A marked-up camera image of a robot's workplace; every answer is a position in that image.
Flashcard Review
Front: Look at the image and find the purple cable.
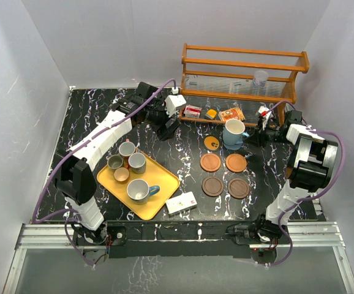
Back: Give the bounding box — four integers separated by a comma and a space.
31, 78, 179, 270
267, 100, 347, 266

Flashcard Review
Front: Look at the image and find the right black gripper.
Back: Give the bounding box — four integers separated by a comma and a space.
243, 119, 293, 148

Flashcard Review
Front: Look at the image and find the yellow grey sponge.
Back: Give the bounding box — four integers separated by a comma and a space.
205, 109, 217, 120

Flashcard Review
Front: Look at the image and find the white yellow box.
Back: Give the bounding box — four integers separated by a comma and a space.
165, 192, 197, 216

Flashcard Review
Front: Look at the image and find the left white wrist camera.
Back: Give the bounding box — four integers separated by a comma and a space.
165, 86, 186, 118

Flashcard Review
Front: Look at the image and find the grey cup white inside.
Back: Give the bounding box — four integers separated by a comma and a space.
127, 179, 160, 205

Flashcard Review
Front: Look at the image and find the blue mug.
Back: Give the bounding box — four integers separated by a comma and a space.
222, 119, 248, 145

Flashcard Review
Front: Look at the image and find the orange wooden shelf rack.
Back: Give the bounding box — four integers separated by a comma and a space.
181, 44, 310, 124

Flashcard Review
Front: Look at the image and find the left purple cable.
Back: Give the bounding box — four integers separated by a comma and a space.
31, 78, 179, 270

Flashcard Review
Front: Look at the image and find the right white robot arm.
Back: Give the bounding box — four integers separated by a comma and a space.
245, 107, 338, 243

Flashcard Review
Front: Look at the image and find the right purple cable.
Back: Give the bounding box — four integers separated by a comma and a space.
267, 100, 347, 266

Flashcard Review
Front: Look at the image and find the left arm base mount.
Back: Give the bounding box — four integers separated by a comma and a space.
64, 217, 127, 270

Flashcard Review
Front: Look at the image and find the small orange cup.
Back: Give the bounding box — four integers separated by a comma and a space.
113, 167, 130, 183

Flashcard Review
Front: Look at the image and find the yellow tray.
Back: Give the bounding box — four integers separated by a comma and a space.
97, 154, 179, 221

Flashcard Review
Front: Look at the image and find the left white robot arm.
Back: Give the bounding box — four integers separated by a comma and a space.
51, 82, 186, 244

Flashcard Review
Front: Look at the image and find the orange silicone coaster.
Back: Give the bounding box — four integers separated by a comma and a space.
203, 135, 220, 151

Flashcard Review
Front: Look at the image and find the red white box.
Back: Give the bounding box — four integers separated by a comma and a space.
183, 105, 202, 119

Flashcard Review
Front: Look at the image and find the blue silicone coaster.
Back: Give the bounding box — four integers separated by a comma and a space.
224, 142, 243, 151

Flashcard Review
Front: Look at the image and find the orange snack packet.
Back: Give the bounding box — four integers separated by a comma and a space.
219, 107, 245, 122

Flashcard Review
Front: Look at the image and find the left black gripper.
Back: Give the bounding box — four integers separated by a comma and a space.
145, 97, 180, 141

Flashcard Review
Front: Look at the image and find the brown white cup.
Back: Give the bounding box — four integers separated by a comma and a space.
118, 141, 136, 160

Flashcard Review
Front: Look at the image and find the dark wooden coaster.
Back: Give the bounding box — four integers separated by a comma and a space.
228, 178, 250, 199
201, 176, 224, 197

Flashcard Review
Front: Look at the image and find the light wooden coaster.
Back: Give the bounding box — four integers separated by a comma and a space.
200, 153, 221, 172
225, 153, 247, 173

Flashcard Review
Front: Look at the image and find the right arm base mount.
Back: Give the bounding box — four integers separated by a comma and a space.
225, 213, 285, 267

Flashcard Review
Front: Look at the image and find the grey green cup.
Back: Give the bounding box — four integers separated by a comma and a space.
107, 154, 124, 171

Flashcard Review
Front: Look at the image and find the clear plastic cup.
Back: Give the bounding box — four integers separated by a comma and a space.
252, 70, 269, 88

